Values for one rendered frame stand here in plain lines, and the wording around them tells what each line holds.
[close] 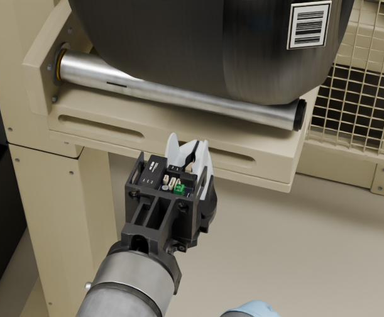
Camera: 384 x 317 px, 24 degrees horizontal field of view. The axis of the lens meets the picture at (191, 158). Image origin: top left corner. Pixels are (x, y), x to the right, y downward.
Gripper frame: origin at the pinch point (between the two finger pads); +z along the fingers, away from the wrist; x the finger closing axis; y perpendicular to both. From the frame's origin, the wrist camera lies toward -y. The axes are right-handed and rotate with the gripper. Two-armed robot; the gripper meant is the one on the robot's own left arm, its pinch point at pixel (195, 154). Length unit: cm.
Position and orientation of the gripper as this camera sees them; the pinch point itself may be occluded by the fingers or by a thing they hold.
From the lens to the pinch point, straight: 103.4
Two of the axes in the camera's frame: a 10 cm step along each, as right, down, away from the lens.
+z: 2.8, -6.6, 7.0
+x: -9.6, -2.2, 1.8
